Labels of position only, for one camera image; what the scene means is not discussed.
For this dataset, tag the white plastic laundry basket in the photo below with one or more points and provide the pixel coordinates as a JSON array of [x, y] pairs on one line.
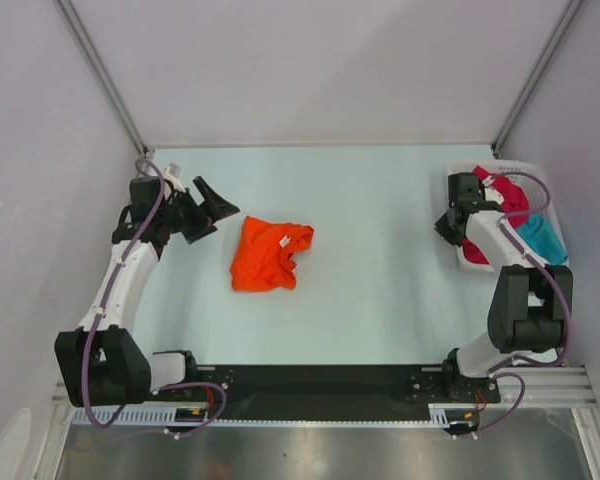
[[525, 175]]

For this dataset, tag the teal t-shirt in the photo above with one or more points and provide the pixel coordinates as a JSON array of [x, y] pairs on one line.
[[540, 236]]

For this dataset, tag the red t-shirt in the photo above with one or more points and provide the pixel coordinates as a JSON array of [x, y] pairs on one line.
[[511, 198]]

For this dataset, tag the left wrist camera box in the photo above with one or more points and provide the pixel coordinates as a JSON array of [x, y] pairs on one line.
[[172, 173]]

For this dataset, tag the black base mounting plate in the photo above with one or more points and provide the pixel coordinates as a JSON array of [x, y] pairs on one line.
[[353, 392]]

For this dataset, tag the white slotted cable duct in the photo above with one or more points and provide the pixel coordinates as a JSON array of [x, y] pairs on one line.
[[184, 418]]

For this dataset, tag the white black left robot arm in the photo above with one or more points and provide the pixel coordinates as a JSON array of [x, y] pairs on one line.
[[104, 334]]

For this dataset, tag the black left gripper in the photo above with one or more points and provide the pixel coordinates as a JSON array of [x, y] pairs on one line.
[[213, 206]]

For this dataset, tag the aluminium frame rail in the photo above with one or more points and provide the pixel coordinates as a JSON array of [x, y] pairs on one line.
[[551, 387]]

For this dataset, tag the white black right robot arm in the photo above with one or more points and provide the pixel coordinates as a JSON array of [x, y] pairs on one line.
[[529, 321]]

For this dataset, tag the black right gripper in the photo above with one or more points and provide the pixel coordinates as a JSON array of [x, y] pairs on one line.
[[444, 230]]

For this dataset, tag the orange t-shirt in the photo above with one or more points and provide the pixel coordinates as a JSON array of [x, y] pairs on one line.
[[264, 257]]

